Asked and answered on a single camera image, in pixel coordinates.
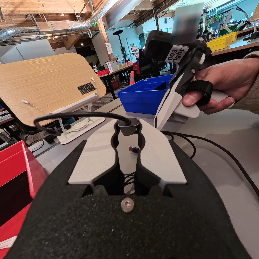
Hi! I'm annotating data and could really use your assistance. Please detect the person's right hand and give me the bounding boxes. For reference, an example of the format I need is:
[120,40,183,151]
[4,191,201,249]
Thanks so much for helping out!
[182,58,255,115]

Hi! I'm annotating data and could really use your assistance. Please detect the black floor lamp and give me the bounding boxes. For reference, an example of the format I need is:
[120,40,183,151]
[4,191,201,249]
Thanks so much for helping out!
[113,30,125,61]

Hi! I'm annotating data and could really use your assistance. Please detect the wooden book stand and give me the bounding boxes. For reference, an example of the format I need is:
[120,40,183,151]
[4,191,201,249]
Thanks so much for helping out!
[0,52,107,145]

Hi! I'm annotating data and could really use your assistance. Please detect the metal ventilation duct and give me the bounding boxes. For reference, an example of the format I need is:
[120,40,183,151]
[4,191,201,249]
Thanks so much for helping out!
[0,0,122,42]

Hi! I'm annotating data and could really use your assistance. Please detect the thin black cable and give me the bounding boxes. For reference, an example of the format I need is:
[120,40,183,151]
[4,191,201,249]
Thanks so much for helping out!
[161,130,259,195]

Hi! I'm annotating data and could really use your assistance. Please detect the red plastic bin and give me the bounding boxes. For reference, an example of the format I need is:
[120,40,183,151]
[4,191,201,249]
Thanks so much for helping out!
[0,140,48,251]

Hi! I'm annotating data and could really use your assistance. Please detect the black bin divider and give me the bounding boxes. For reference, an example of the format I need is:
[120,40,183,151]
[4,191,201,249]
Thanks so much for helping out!
[152,82,169,91]
[0,170,34,226]

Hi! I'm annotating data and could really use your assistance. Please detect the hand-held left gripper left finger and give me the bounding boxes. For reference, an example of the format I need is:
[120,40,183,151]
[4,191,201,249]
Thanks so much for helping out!
[68,119,124,196]

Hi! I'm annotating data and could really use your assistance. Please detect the person's right forearm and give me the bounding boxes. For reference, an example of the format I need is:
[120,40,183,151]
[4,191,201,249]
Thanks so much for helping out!
[235,51,259,114]

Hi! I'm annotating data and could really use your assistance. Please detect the black USB plug cable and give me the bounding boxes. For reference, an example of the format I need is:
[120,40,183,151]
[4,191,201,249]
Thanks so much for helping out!
[123,145,140,195]

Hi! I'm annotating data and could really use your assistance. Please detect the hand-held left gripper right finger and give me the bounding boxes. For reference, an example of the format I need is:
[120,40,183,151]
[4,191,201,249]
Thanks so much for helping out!
[135,119,187,196]

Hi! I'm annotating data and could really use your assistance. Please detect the grey USB hub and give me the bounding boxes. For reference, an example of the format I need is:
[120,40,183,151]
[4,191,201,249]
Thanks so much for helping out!
[33,112,139,136]

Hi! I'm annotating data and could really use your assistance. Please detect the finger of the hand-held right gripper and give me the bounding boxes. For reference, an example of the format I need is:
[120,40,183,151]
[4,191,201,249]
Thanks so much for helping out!
[154,72,185,131]

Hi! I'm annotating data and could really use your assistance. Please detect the yellow plastic bin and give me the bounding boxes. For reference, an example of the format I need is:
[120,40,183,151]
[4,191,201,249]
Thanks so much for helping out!
[206,31,239,52]

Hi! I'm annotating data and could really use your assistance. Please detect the blue plastic bin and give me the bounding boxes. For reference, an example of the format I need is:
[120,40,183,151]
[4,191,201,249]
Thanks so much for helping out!
[117,74,174,115]

